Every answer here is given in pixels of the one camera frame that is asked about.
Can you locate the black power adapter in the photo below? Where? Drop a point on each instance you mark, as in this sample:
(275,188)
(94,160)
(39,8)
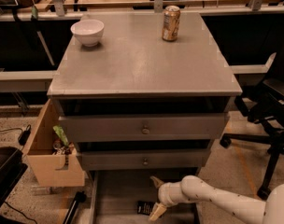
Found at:
(24,136)

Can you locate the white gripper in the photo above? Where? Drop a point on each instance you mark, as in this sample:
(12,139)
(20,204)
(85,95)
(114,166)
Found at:
(163,195)

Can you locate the black stand leg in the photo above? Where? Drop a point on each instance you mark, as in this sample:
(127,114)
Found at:
(80,197)

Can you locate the black bin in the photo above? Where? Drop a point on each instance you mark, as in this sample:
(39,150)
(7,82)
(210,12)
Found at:
(11,170)

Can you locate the grey open bottom drawer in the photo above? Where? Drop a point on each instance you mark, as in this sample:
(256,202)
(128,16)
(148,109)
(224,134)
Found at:
(116,196)

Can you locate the grey drawer cabinet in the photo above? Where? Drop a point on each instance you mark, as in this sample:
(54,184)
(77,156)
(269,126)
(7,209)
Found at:
(133,72)

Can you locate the green snack packet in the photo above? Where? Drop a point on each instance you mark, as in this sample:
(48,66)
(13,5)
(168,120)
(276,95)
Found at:
(60,133)

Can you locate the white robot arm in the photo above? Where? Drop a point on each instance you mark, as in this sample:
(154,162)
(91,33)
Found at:
(192,189)

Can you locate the grey upper drawer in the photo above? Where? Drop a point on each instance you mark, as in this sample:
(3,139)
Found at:
(143,128)

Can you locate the white ceramic bowl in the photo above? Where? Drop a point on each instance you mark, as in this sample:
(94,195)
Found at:
(88,32)

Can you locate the black rxbar chocolate wrapper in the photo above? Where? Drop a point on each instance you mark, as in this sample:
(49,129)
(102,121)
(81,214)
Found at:
(144,208)

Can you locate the cardboard box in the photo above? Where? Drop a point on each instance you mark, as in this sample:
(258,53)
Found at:
(50,168)

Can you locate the gold soda can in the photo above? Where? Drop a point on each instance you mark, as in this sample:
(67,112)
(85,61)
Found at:
(171,18)

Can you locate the black office chair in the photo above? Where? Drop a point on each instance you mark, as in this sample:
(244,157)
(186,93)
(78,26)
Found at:
(264,104)

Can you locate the grey middle drawer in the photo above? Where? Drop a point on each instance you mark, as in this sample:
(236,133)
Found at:
(143,159)

